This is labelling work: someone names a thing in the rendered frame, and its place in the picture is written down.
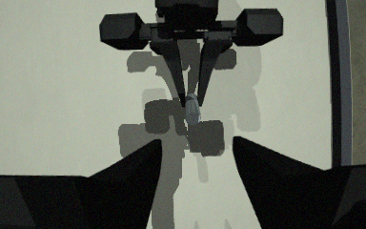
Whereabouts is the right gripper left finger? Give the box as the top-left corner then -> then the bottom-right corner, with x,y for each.
0,139 -> 162,229

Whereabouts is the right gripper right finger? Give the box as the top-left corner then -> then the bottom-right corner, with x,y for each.
233,136 -> 366,229

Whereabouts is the dark grey cylinder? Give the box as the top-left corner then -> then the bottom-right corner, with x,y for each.
185,94 -> 201,125

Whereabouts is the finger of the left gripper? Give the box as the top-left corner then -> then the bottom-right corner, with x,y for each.
149,41 -> 186,107
197,39 -> 234,107

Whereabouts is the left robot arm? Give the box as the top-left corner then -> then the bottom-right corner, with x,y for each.
154,0 -> 218,19

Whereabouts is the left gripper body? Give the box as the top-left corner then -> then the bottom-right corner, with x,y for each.
99,8 -> 284,51

